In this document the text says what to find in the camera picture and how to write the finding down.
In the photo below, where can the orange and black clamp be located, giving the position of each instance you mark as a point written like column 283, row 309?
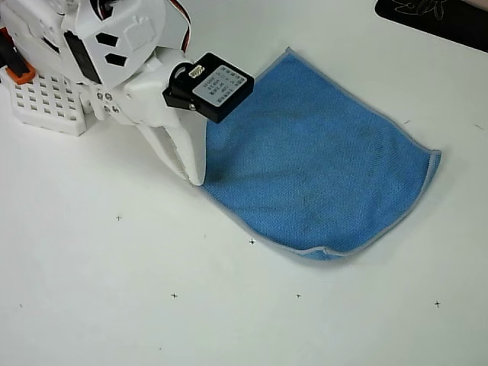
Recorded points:
column 15, row 65

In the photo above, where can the black camera module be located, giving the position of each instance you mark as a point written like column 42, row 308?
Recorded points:
column 217, row 91

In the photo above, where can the white perforated base block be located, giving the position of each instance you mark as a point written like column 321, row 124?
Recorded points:
column 45, row 114

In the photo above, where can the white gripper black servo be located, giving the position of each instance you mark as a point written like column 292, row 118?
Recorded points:
column 146, row 102

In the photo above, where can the blue microfiber cloth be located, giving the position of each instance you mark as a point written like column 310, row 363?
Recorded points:
column 305, row 160

